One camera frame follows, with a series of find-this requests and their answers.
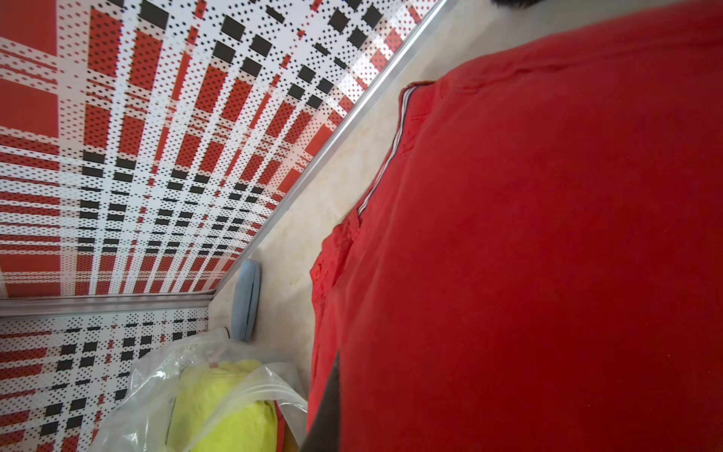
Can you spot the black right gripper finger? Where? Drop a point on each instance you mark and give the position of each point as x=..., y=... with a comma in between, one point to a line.
x=325, y=433

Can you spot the clear plastic vacuum bag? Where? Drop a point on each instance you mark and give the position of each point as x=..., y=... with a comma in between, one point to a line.
x=141, y=421

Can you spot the red trousers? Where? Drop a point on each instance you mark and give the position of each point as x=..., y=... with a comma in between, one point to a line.
x=537, y=265

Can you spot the lime green folded trousers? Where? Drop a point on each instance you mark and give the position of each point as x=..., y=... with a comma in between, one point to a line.
x=202, y=421

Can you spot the grey white plush toy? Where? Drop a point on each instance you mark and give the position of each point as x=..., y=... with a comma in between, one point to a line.
x=515, y=4

